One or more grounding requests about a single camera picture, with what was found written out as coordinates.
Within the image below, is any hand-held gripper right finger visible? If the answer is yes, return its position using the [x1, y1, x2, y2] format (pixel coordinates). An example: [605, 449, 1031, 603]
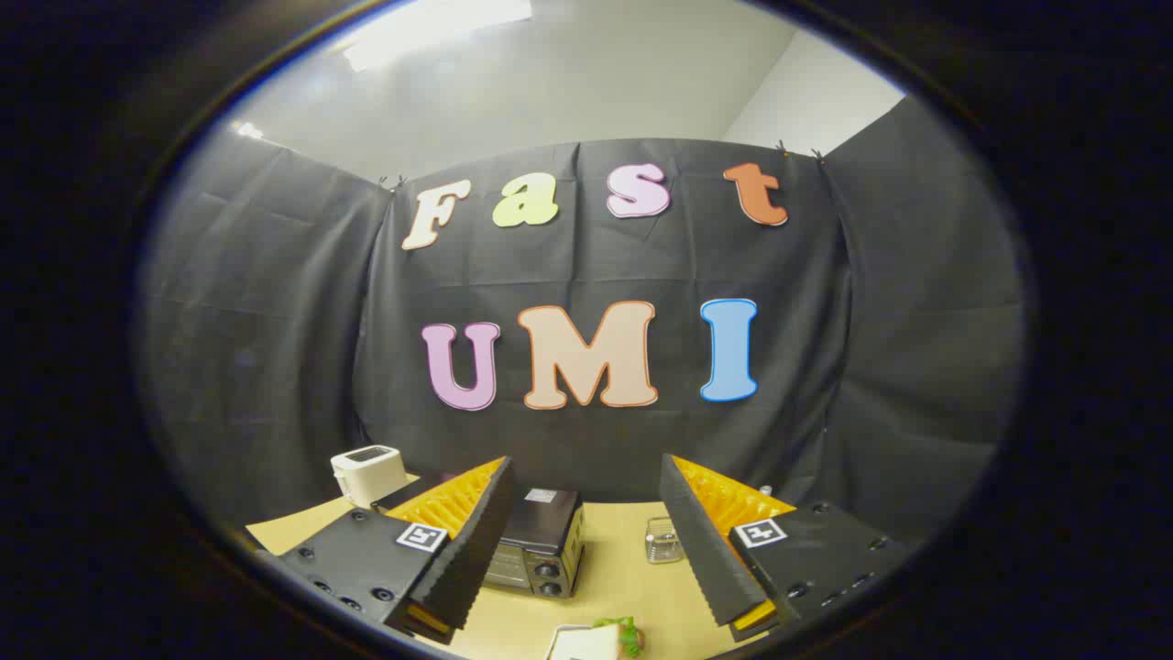
[659, 453, 917, 643]

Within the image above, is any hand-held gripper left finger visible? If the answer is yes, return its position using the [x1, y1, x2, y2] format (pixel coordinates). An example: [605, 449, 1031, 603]
[275, 456, 517, 645]

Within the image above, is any black toaster oven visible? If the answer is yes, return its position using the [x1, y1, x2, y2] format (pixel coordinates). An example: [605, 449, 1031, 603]
[371, 472, 587, 600]

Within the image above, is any sandwich with lettuce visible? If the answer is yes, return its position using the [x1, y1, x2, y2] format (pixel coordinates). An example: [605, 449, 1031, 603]
[561, 616, 646, 660]

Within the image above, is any white bread toaster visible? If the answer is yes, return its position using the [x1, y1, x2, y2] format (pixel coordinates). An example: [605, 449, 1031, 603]
[330, 445, 409, 510]

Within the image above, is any metal wire holder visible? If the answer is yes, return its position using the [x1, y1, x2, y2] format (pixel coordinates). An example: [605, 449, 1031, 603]
[644, 517, 686, 565]

